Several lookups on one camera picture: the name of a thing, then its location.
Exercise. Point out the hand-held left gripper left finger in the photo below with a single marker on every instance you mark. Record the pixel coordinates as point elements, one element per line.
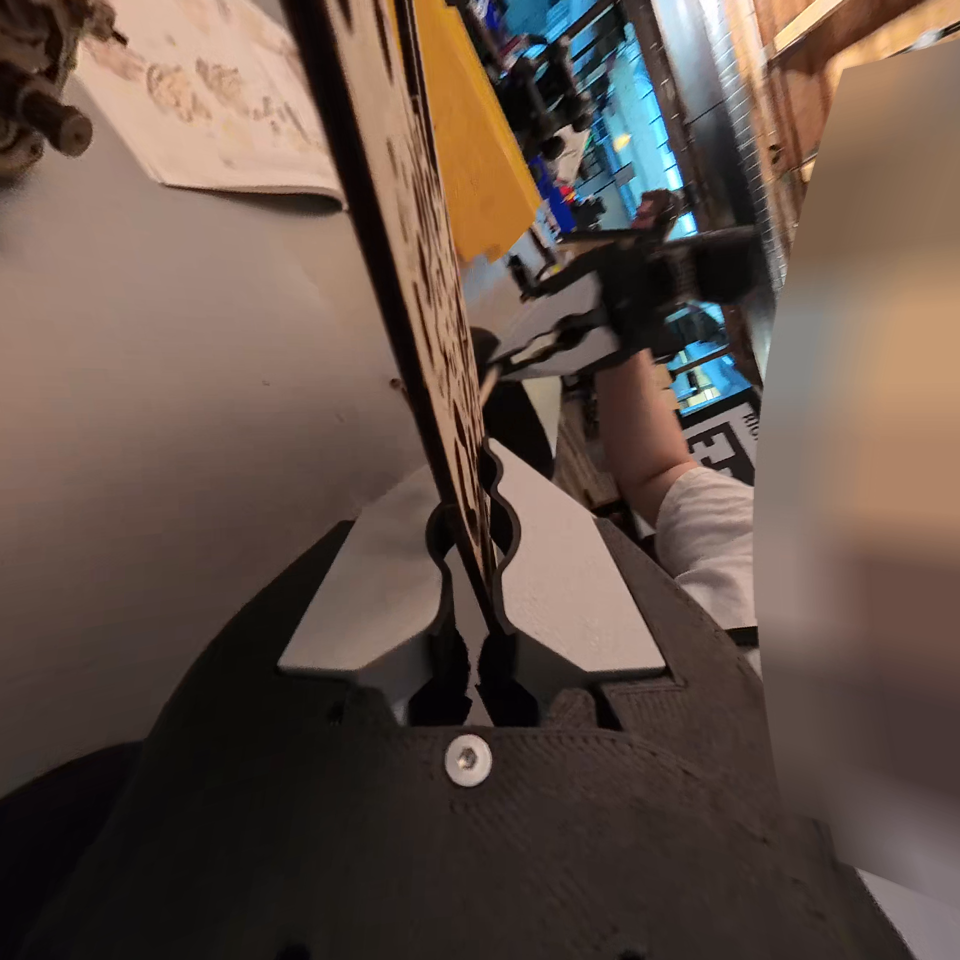
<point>360,600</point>

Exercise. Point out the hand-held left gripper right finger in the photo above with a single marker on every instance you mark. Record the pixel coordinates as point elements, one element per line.
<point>577,592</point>

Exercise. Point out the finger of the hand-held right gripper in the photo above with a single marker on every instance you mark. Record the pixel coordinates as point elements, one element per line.
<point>562,311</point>
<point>577,360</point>

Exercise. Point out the wooden parts sheet with rings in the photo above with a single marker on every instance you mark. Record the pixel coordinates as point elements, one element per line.
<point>390,225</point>

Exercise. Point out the person's right forearm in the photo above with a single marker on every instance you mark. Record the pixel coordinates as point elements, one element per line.
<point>637,427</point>

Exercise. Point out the dark wooden mechanical model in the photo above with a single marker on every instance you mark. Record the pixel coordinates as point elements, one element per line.
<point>45,127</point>

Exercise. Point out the black white marker sign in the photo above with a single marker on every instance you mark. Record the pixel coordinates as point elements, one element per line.
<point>712,442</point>

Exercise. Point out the yellow plastic bin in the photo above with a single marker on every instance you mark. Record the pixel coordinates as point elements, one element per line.
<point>480,150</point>

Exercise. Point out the wooden storage rack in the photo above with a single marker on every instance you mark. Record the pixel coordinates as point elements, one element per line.
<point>780,90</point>

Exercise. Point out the printed instruction booklet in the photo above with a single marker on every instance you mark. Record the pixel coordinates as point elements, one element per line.
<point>225,112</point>

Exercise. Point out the silver ventilation duct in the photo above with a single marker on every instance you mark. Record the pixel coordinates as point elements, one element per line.
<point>712,90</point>

